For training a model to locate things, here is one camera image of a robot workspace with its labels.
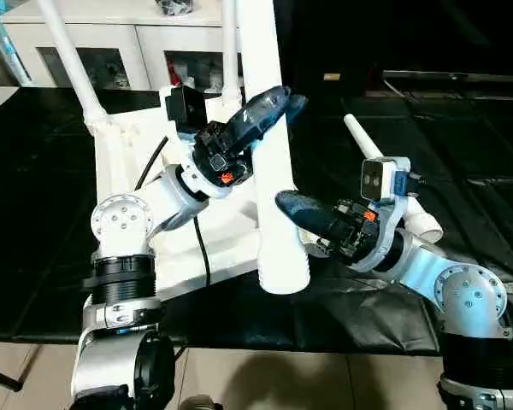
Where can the black metal bar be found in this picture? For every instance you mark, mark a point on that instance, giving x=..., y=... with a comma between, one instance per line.
x=462, y=77

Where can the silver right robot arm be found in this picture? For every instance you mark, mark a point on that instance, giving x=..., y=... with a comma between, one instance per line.
x=462, y=299

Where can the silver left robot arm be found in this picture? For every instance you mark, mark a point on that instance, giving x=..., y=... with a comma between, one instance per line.
x=120, y=256

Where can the white plastic table leg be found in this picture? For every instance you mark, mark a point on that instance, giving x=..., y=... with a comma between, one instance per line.
x=393, y=184
x=274, y=196
x=68, y=60
x=230, y=51

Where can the white glass-door cabinet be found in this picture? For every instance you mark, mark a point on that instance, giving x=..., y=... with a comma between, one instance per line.
x=137, y=43

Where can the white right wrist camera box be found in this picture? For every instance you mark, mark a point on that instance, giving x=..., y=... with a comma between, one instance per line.
x=385, y=184

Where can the black work mat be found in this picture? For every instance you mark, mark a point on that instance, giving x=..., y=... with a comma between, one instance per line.
x=34, y=213

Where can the white plastic children's table top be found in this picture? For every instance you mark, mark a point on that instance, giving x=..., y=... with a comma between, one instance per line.
x=171, y=248

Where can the dark object on cabinet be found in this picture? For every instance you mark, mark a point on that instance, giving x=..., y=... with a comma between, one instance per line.
x=175, y=6

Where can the small beige tag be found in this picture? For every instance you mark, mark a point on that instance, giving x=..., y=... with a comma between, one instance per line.
x=332, y=77

